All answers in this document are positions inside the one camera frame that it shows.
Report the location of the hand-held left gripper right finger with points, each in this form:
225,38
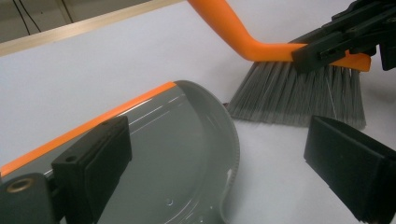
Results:
351,161

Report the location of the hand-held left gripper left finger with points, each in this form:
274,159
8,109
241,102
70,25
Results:
93,161

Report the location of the wooden table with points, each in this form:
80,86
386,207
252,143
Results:
77,28

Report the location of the grey dustpan with orange lip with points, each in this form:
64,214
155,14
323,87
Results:
174,149

